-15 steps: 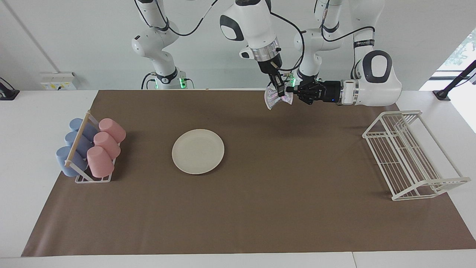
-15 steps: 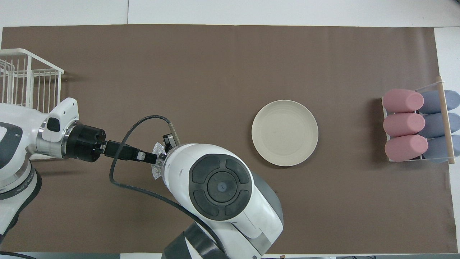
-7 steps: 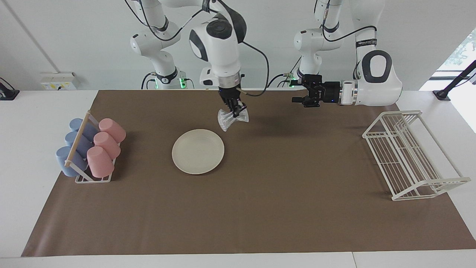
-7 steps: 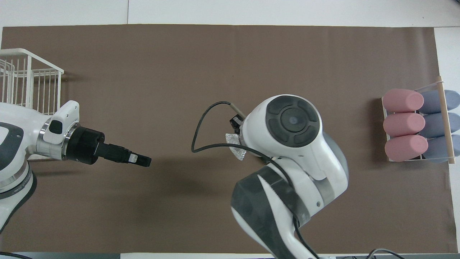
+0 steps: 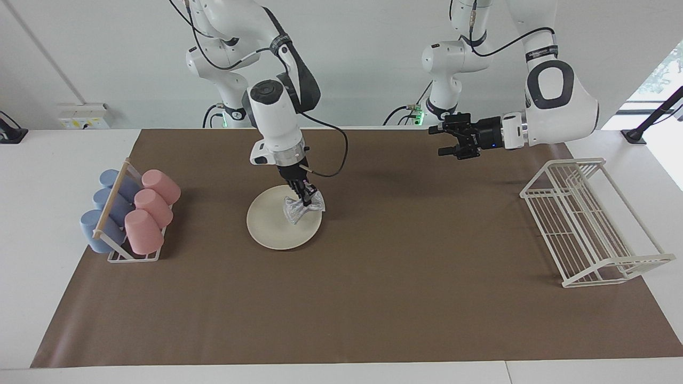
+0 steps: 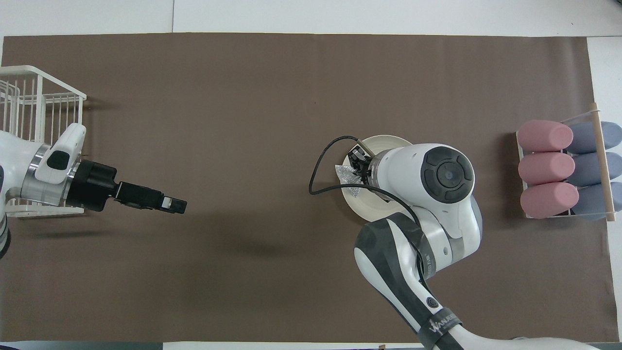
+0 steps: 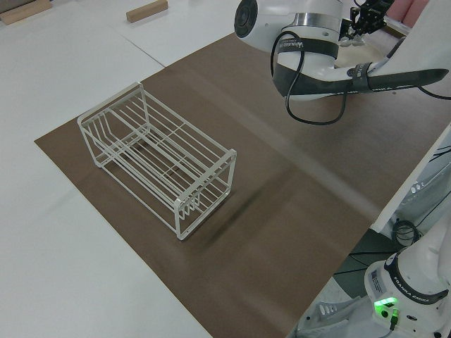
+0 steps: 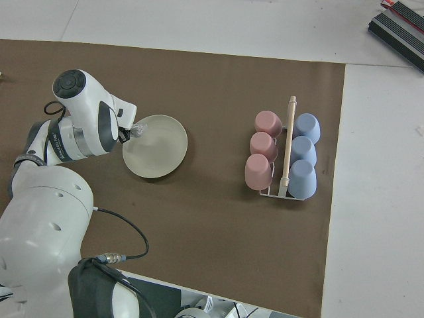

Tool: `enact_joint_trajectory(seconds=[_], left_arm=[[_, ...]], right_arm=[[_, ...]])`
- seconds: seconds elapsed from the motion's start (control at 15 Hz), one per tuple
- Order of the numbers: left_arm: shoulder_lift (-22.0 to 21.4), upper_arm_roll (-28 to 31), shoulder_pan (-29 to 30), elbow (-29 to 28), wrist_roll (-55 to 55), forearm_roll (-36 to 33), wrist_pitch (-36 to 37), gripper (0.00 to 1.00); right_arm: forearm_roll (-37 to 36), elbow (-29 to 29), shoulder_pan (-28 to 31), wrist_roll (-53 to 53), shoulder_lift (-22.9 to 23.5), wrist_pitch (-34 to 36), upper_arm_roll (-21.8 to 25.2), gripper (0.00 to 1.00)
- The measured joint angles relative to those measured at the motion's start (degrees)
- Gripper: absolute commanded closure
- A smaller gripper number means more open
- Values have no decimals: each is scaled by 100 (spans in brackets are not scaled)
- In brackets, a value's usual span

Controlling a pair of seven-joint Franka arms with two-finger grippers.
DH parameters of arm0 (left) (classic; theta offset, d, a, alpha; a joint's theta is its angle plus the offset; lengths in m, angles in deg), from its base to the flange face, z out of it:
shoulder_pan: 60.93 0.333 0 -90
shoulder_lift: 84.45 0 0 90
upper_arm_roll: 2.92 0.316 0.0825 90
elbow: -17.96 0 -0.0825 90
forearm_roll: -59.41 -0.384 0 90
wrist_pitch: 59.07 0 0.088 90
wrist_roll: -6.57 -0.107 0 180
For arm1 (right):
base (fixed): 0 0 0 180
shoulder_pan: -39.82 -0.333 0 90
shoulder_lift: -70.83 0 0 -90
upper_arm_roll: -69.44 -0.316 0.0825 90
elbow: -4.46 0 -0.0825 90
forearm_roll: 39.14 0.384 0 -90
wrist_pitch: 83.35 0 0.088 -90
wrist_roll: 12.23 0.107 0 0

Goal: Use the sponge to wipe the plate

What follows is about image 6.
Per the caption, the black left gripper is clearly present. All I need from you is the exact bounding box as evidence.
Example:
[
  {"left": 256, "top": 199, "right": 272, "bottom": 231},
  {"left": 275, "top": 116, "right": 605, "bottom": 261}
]
[{"left": 66, "top": 160, "right": 188, "bottom": 215}]

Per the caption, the blue cup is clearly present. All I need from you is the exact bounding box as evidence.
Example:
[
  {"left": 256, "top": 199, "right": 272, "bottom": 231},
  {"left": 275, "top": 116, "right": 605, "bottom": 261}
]
[
  {"left": 569, "top": 152, "right": 622, "bottom": 186},
  {"left": 569, "top": 122, "right": 622, "bottom": 154},
  {"left": 571, "top": 182, "right": 620, "bottom": 220}
]

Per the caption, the white cup holder rack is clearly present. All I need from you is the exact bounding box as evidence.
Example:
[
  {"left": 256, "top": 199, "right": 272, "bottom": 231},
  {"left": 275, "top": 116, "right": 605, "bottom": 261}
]
[{"left": 515, "top": 102, "right": 618, "bottom": 223}]

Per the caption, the white wire dish rack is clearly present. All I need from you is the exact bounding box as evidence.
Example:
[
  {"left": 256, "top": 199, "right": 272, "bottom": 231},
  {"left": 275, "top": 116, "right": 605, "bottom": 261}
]
[{"left": 0, "top": 66, "right": 87, "bottom": 218}]

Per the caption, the cream round plate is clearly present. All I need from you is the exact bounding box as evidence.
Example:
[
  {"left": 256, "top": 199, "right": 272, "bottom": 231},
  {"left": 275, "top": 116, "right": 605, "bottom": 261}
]
[{"left": 341, "top": 135, "right": 415, "bottom": 222}]

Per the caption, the pink cup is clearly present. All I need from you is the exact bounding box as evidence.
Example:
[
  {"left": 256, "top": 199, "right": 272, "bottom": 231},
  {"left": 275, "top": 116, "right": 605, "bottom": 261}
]
[
  {"left": 518, "top": 152, "right": 575, "bottom": 185},
  {"left": 517, "top": 120, "right": 574, "bottom": 152},
  {"left": 520, "top": 182, "right": 580, "bottom": 219}
]

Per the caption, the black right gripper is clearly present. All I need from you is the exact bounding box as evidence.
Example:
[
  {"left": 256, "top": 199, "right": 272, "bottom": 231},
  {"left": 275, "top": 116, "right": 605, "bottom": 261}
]
[{"left": 347, "top": 146, "right": 375, "bottom": 188}]

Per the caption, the brown table mat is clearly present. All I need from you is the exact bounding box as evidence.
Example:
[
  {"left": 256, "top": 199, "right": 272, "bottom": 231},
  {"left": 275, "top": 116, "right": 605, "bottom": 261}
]
[{"left": 0, "top": 33, "right": 620, "bottom": 343}]

